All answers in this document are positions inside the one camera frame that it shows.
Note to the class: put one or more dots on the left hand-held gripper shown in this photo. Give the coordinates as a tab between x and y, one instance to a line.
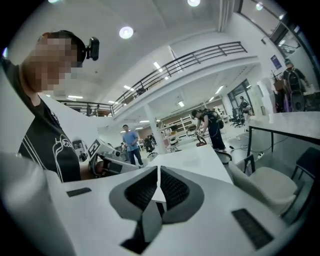
105	156

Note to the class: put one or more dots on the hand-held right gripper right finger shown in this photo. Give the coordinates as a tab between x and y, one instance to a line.
180	191

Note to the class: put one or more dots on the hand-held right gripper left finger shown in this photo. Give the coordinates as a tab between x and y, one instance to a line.
140	192

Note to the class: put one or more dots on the black trash bin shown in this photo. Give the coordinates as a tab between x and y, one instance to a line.
225	158

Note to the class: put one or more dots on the person's left forearm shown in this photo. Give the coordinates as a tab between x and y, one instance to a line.
86	172

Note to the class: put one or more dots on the white desk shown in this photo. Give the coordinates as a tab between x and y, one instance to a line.
192	160

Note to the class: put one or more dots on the black office chair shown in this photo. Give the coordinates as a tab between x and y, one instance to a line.
236	117
150	147

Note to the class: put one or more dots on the red and black tool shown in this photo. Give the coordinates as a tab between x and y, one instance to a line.
201	142

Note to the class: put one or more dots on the white square pillar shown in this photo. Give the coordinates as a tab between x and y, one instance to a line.
156	130

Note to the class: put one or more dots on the person's black printed t-shirt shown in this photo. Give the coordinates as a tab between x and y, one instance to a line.
47	140

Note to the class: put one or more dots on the white shelving unit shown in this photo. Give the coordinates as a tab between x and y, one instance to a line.
177	125

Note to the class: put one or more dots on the white power strip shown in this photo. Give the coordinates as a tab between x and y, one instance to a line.
260	155

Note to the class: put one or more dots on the beige upholstered chair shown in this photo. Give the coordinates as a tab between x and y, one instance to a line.
267	185

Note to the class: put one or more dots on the person's head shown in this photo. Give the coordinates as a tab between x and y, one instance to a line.
50	62

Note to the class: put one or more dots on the black balcony railing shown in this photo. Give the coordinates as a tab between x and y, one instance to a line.
180	62

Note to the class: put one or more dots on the round ceiling light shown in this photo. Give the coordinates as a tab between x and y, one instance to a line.
126	32
193	2

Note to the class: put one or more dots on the white table with black legs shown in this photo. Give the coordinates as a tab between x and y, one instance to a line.
287	125

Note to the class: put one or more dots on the black head-worn camera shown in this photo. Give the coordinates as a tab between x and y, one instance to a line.
92	49

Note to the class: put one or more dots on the black frame chair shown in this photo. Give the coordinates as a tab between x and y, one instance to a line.
306	160

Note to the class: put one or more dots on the blue wall poster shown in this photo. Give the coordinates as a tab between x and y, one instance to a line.
275	61

